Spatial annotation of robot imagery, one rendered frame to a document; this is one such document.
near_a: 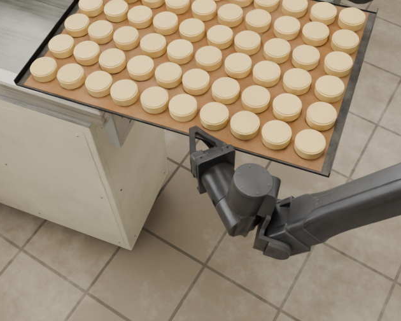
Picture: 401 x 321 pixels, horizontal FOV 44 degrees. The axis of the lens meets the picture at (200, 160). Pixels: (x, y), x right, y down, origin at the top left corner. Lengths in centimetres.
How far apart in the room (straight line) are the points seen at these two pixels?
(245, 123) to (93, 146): 42
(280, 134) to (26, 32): 71
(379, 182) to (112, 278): 129
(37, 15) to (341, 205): 91
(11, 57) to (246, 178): 73
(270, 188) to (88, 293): 120
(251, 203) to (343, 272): 119
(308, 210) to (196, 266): 111
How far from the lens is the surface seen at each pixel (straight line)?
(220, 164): 78
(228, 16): 101
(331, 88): 90
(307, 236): 73
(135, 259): 182
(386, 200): 66
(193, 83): 89
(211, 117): 84
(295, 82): 90
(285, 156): 83
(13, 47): 127
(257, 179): 70
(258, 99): 87
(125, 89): 90
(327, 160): 83
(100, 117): 103
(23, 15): 134
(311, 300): 180
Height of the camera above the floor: 170
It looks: 60 degrees down
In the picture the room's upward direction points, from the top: straight up
